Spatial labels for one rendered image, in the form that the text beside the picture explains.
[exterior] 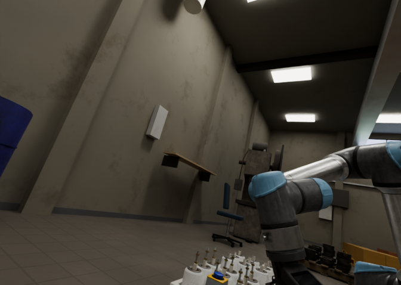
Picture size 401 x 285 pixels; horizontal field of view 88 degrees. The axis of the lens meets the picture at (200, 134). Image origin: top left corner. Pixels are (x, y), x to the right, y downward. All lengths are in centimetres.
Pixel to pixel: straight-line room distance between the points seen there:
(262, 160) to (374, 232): 705
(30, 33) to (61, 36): 33
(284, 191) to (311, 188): 8
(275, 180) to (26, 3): 319
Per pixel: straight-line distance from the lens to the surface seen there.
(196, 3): 494
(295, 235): 47
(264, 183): 46
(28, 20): 326
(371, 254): 633
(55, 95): 318
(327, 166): 80
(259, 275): 166
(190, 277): 124
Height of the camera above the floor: 59
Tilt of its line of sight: 17 degrees up
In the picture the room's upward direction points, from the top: 14 degrees clockwise
